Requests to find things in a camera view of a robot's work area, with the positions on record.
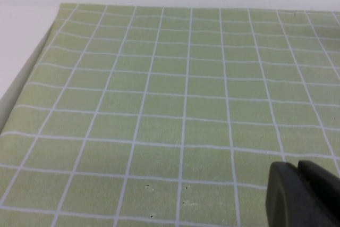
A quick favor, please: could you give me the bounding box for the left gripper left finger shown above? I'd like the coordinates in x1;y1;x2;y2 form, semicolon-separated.
265;161;328;227

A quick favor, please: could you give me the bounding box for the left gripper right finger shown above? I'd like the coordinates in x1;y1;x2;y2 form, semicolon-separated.
296;159;340;227

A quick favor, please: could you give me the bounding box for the green grid cutting mat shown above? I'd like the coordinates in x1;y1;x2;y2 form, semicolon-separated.
0;3;340;227

